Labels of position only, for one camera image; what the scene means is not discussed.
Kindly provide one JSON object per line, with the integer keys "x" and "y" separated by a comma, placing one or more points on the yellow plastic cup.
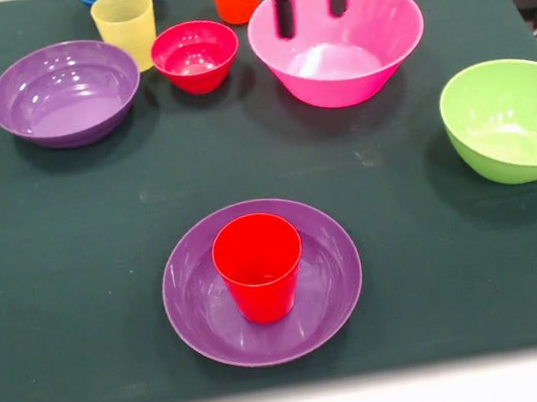
{"x": 124, "y": 30}

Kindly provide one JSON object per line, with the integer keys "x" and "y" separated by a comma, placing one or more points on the dark green tablecloth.
{"x": 84, "y": 289}

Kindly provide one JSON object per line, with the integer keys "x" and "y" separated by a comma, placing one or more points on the large pink plastic bowl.
{"x": 330, "y": 75}

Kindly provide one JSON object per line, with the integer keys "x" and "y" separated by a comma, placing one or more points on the purple plastic bowl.
{"x": 66, "y": 105}
{"x": 314, "y": 305}

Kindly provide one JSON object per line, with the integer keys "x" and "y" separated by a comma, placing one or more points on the small crimson plastic bowl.
{"x": 197, "y": 60}

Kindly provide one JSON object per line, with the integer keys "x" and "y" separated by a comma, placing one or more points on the green plastic bowl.
{"x": 510, "y": 129}

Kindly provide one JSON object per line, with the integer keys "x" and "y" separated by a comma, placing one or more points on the red plastic cup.
{"x": 260, "y": 283}

